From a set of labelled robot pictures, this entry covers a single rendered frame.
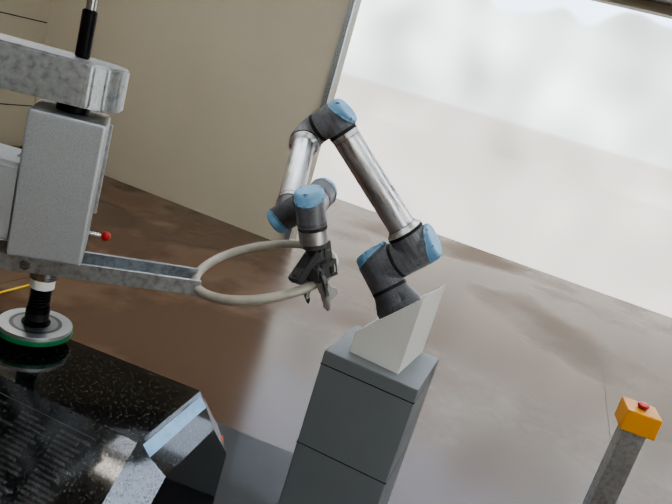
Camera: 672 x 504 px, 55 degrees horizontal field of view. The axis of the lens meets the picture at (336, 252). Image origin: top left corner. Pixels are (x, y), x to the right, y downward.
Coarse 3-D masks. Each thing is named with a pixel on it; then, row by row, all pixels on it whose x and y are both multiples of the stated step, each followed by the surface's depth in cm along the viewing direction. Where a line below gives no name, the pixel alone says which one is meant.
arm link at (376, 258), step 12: (372, 252) 257; (384, 252) 257; (360, 264) 261; (372, 264) 257; (384, 264) 255; (372, 276) 258; (384, 276) 256; (396, 276) 257; (372, 288) 260; (384, 288) 256
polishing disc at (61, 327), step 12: (12, 312) 201; (24, 312) 203; (0, 324) 192; (12, 324) 194; (60, 324) 202; (12, 336) 189; (24, 336) 189; (36, 336) 191; (48, 336) 193; (60, 336) 195
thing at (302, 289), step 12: (276, 240) 234; (288, 240) 233; (228, 252) 229; (240, 252) 231; (204, 264) 219; (192, 276) 210; (204, 288) 200; (300, 288) 194; (312, 288) 196; (216, 300) 194; (228, 300) 192; (240, 300) 191; (252, 300) 190; (264, 300) 190; (276, 300) 191
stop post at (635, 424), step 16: (624, 400) 229; (624, 416) 223; (640, 416) 222; (656, 416) 223; (624, 432) 226; (640, 432) 223; (656, 432) 221; (608, 448) 234; (624, 448) 227; (640, 448) 226; (608, 464) 229; (624, 464) 228; (608, 480) 230; (624, 480) 229; (592, 496) 234; (608, 496) 232
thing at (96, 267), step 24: (0, 240) 193; (0, 264) 184; (24, 264) 185; (48, 264) 188; (96, 264) 203; (120, 264) 205; (144, 264) 207; (168, 264) 209; (168, 288) 200; (192, 288) 202
